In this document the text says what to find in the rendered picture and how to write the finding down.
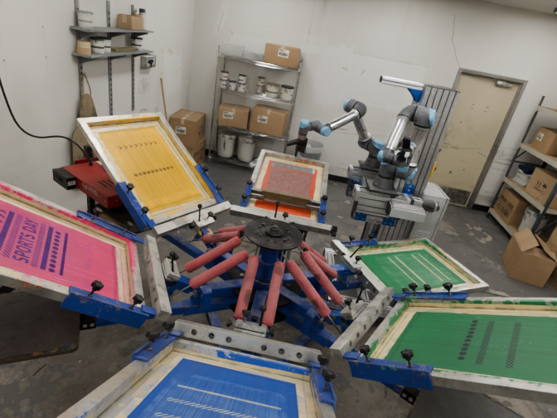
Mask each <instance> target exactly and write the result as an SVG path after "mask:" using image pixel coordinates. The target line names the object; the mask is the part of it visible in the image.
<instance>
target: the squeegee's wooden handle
mask: <svg viewBox="0 0 557 418"><path fill-rule="evenodd" d="M261 195H264V197H263V199H265V198H267V199H272V200H276V201H281V202H288V203H292V204H297V205H301V206H305V207H306V206H307V204H308V205H310V202H311V197H303V196H299V195H294V194H290V193H286V192H277V191H273V190H269V189H264V188H262V192H261Z"/></svg>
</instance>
